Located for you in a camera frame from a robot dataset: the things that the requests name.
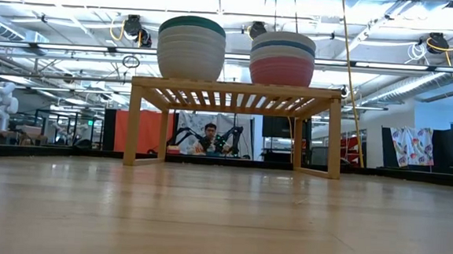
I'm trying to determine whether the pink ribbed bowl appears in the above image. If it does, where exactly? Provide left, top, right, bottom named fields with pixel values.
left=248, top=53, right=317, bottom=89

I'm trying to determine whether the green ribbed bowl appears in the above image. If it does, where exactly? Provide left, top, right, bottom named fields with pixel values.
left=157, top=13, right=229, bottom=39

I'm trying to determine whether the slatted wooden shelf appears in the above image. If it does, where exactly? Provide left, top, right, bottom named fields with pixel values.
left=123, top=75, right=346, bottom=180

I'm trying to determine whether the white patterned backdrop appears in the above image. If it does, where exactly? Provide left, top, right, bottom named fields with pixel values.
left=175, top=111, right=256, bottom=160

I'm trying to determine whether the person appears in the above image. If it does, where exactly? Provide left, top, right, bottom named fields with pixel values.
left=188, top=121, right=231, bottom=157

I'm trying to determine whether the black monitor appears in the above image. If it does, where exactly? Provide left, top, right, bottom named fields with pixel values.
left=260, top=115, right=314, bottom=141

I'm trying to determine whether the orange partition panel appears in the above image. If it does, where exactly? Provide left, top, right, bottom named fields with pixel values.
left=113, top=108, right=175, bottom=156

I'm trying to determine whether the black partition panel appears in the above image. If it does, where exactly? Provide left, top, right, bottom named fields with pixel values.
left=101, top=108, right=117, bottom=153

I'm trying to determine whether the red cabinet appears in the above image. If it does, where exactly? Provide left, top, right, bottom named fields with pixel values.
left=340, top=134, right=363, bottom=164

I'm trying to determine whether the floral cloth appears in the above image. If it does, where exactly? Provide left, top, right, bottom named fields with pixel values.
left=387, top=124, right=436, bottom=170

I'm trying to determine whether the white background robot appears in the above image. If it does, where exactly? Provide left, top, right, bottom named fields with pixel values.
left=0, top=80, right=20, bottom=133

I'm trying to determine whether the black ceiling cable reel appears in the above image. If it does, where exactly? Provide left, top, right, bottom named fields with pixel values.
left=249, top=20, right=269, bottom=42
left=109, top=12, right=155, bottom=49
left=425, top=31, right=451, bottom=56

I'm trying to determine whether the yellow hanging cable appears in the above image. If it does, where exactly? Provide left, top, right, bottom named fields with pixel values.
left=329, top=0, right=376, bottom=168

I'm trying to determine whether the black aluminium table frame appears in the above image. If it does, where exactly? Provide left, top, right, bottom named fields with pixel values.
left=0, top=143, right=453, bottom=187

